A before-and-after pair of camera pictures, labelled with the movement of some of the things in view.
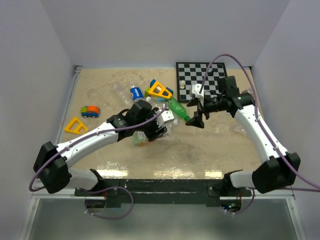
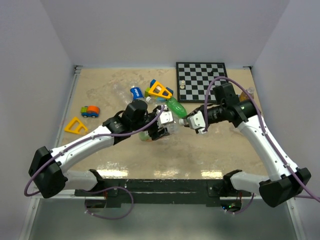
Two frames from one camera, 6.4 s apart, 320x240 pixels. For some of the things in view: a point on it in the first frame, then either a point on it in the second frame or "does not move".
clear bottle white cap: [238, 129] does not move
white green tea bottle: [139, 138] -> [171, 128]
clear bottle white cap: [155, 102] does not move
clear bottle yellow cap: [122, 95] does not move
